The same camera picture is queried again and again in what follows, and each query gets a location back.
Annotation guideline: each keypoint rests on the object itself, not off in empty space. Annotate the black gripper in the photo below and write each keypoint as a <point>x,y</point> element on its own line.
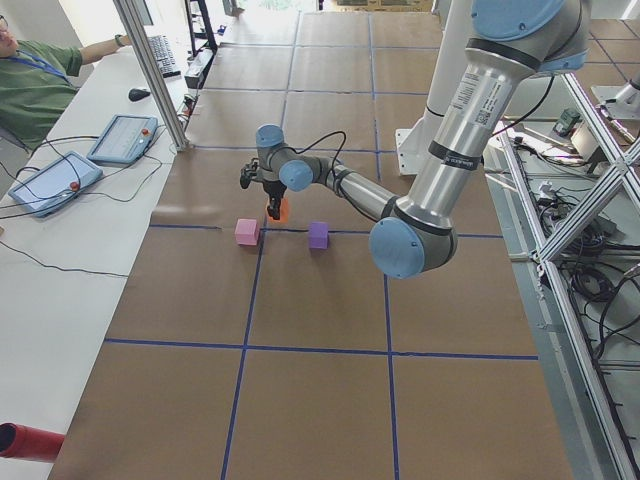
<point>272,189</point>

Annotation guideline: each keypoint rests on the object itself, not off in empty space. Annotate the orange foam block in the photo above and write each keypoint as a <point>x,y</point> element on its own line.
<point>285,210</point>

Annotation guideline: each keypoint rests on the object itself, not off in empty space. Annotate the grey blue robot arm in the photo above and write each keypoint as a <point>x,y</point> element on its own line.
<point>507,43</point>

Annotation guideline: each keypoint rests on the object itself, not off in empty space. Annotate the pink foam block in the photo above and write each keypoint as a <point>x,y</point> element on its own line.
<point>247,232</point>

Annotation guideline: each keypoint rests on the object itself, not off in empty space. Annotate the purple foam block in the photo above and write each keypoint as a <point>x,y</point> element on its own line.
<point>318,235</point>

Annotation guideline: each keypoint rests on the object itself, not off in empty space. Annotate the far blue teach pendant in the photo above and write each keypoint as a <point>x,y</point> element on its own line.
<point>124,140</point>

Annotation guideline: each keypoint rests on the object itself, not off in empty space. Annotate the blue teach pendant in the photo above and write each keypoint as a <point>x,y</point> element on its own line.
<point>124,140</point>
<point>55,185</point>

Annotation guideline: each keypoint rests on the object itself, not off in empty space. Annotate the black computer mouse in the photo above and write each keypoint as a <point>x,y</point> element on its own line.
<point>137,94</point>

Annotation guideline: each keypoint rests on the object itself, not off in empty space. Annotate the black keyboard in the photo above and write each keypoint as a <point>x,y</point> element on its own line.
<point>163,55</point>

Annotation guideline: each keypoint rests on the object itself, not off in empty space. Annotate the near blue teach pendant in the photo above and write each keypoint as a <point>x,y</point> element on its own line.
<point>55,185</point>

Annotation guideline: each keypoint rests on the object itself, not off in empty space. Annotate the person in green shirt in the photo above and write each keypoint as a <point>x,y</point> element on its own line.
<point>35,82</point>

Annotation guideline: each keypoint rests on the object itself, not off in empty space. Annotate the red cylinder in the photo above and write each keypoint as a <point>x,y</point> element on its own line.
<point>29,443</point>

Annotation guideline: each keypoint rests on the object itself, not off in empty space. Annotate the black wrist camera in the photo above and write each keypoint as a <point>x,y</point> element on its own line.
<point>250,172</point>

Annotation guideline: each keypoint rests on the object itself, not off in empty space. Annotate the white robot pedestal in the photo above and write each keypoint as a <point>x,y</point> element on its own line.
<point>412,144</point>

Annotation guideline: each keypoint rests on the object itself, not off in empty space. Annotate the aluminium frame post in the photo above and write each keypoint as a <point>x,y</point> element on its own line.
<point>132,23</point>

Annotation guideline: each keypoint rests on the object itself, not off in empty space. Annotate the aluminium frame right side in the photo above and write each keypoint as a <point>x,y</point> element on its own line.
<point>566,186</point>

